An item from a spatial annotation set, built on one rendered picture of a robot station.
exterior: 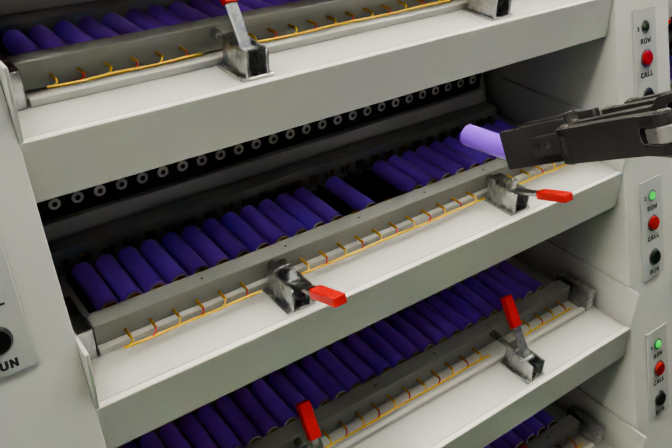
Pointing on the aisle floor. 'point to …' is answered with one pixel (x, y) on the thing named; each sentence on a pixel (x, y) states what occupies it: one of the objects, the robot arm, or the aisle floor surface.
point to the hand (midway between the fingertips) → (552, 139)
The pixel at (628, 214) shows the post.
